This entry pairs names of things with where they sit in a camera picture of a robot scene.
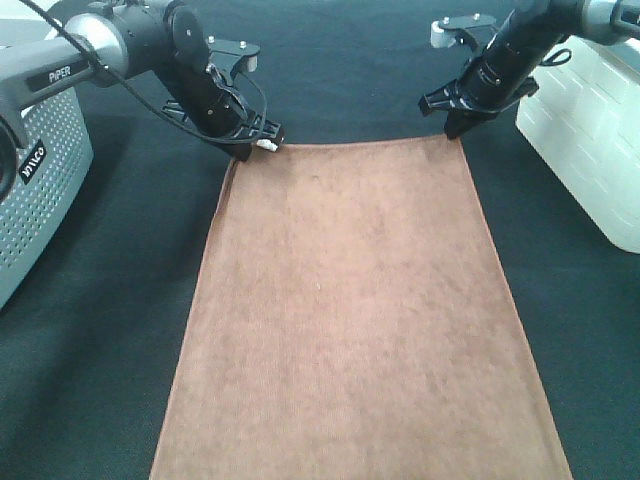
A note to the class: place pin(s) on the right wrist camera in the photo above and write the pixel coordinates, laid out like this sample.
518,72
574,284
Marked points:
473,31

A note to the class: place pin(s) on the brown towel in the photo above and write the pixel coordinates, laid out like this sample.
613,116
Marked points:
352,320

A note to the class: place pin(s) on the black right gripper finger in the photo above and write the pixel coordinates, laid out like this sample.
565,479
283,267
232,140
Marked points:
454,125
470,121

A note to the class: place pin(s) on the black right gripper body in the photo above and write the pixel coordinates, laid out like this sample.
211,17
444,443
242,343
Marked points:
490,83

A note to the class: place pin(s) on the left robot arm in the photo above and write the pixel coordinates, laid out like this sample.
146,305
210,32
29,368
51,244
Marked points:
115,41

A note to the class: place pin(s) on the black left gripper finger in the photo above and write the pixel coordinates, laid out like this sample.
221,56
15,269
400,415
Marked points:
239,151
276,140

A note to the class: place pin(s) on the grey perforated laundry basket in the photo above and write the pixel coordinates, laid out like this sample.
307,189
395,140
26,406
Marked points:
40,182

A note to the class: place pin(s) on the white plastic bin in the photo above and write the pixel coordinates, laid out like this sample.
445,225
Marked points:
584,123

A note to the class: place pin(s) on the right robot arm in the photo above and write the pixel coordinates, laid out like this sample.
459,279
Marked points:
545,24

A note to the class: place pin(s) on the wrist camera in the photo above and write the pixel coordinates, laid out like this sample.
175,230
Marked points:
473,31
233,56

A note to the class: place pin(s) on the black table cloth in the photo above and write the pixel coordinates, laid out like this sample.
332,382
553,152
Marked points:
90,341

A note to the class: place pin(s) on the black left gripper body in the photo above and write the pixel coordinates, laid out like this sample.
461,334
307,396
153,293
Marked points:
210,101

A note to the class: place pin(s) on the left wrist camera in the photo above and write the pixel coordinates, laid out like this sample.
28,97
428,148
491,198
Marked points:
233,56

